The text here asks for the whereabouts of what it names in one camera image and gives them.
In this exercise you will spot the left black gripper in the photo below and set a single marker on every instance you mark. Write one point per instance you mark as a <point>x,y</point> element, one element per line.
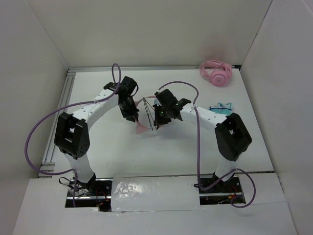
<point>133,111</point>

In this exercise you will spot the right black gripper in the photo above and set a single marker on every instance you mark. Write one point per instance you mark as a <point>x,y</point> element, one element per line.
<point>158,121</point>

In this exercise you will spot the pink blue cat-ear headphones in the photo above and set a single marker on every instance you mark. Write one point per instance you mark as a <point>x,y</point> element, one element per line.
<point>140,128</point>

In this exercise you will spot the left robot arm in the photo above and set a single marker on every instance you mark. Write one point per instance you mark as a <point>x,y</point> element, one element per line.
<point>72,132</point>

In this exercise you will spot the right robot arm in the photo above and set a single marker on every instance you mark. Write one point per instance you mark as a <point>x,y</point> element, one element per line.
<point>232,136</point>

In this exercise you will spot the teal headphones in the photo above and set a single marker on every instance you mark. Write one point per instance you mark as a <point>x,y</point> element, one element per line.
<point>222,108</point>

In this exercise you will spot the white taped cover sheet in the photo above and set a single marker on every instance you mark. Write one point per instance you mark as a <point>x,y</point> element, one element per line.
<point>143,194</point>

